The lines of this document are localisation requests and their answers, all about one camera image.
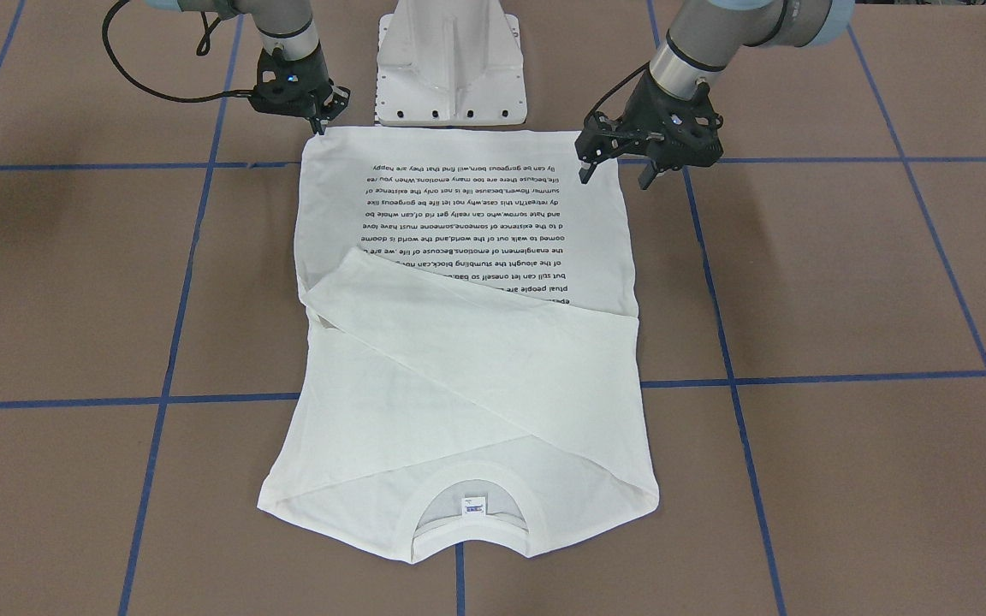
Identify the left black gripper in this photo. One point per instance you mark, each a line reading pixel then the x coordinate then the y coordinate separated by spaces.
pixel 640 109

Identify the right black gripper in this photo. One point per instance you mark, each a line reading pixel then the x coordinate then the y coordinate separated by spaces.
pixel 319 80

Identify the white long-sleeve printed shirt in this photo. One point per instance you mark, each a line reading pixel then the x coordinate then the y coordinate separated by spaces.
pixel 472 369

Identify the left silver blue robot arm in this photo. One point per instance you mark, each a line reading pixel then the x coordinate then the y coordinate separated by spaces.
pixel 705 36

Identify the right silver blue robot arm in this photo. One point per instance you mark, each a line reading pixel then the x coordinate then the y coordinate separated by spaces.
pixel 289 25

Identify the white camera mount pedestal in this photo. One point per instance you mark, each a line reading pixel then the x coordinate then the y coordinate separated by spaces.
pixel 450 63

